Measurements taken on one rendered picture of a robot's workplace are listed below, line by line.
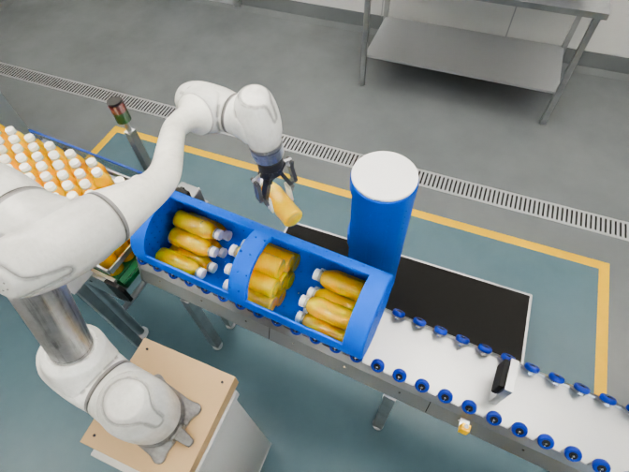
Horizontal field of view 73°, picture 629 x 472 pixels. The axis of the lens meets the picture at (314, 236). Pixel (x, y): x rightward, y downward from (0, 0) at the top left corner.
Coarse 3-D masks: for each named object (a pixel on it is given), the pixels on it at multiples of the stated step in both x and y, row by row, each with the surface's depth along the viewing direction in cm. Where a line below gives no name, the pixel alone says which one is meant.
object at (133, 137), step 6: (126, 132) 187; (132, 132) 187; (132, 138) 188; (138, 138) 191; (132, 144) 192; (138, 144) 192; (138, 150) 194; (144, 150) 197; (138, 156) 199; (144, 156) 199; (144, 162) 200; (150, 162) 204; (144, 168) 205
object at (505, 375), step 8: (504, 360) 128; (512, 360) 126; (504, 368) 126; (512, 368) 125; (496, 376) 129; (504, 376) 124; (512, 376) 124; (496, 384) 126; (504, 384) 123; (512, 384) 123; (496, 392) 128; (504, 392) 124; (512, 392) 122; (496, 400) 131
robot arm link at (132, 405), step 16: (128, 368) 109; (112, 384) 102; (128, 384) 101; (144, 384) 103; (160, 384) 107; (96, 400) 103; (112, 400) 99; (128, 400) 100; (144, 400) 100; (160, 400) 104; (176, 400) 115; (96, 416) 103; (112, 416) 98; (128, 416) 98; (144, 416) 100; (160, 416) 104; (176, 416) 114; (112, 432) 100; (128, 432) 99; (144, 432) 102; (160, 432) 107
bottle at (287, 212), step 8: (272, 184) 135; (272, 192) 133; (280, 192) 134; (272, 200) 133; (280, 200) 132; (288, 200) 132; (280, 208) 131; (288, 208) 130; (296, 208) 130; (280, 216) 131; (288, 216) 129; (296, 216) 132; (288, 224) 132
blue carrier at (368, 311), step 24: (168, 216) 161; (216, 216) 162; (240, 216) 147; (144, 240) 144; (216, 240) 166; (240, 240) 163; (264, 240) 136; (288, 240) 138; (240, 264) 133; (312, 264) 154; (336, 264) 149; (360, 264) 134; (216, 288) 140; (240, 288) 134; (384, 288) 125; (264, 312) 136; (288, 312) 150; (360, 312) 122; (312, 336) 133; (360, 336) 122
